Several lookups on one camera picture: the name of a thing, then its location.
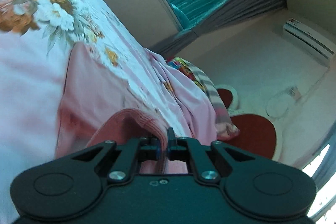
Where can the striped pillow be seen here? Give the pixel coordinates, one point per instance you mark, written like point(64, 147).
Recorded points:
point(210, 92)

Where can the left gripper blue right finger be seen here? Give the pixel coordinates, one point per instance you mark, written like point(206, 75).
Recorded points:
point(194, 154)

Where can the white air conditioner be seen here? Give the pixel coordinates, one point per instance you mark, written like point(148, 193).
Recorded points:
point(321, 48)

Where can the floral pink bed sheet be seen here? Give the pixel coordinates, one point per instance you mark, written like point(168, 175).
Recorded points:
point(36, 39)

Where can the pink blanket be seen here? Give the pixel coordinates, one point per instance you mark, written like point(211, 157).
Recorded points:
point(196, 107)

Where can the pink long sleeve sweater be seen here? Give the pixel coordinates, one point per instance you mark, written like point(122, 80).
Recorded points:
point(99, 104)

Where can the red white headboard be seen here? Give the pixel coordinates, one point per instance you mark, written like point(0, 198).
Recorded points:
point(257, 134)

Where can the right grey curtain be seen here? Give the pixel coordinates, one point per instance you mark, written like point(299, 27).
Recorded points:
point(227, 13)

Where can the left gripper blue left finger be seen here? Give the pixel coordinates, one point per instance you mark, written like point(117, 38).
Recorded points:
point(129, 157)

